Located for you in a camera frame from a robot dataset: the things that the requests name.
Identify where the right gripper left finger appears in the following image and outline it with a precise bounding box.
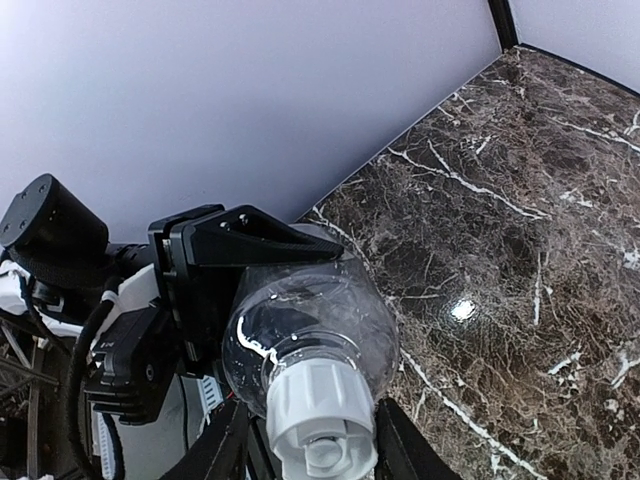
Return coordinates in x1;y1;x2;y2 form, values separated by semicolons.
160;400;249;480

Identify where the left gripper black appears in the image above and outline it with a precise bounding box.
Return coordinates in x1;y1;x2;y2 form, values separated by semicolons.
148;204;344;378

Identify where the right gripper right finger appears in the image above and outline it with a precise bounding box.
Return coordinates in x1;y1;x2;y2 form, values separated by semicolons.
374;397;461;480

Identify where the white sport bottle cap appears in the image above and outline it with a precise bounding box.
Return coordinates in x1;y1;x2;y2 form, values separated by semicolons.
266;358;378;480

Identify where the small clear bottle white cap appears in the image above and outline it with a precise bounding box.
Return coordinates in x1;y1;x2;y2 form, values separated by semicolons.
222;250;399;421

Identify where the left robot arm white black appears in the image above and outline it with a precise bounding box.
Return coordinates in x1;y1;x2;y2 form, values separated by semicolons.
1;174;344;376

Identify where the grey slotted cable duct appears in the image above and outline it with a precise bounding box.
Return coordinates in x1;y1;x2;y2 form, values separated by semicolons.
94;374;224;480

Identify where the black left corner post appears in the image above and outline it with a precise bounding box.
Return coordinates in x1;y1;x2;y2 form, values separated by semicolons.
489;0;639;95

